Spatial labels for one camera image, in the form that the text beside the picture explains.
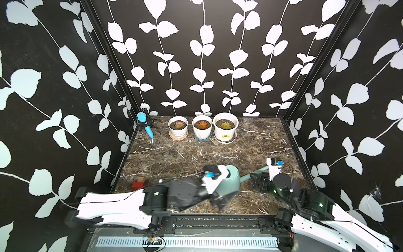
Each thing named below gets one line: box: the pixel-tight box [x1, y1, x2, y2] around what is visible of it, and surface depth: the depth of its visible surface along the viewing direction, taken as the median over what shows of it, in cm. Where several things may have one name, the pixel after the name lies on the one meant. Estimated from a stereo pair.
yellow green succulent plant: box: [221, 121, 232, 130], surface depth 103 cm
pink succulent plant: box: [174, 121, 185, 130], surface depth 106 cm
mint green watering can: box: [215, 164, 270, 197], surface depth 76 cm
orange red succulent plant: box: [197, 120, 208, 130], surface depth 106 cm
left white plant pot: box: [167, 115, 189, 139], surface depth 106 cm
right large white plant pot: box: [213, 112, 240, 142], surface depth 106 cm
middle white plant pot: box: [192, 114, 214, 140], surface depth 106 cm
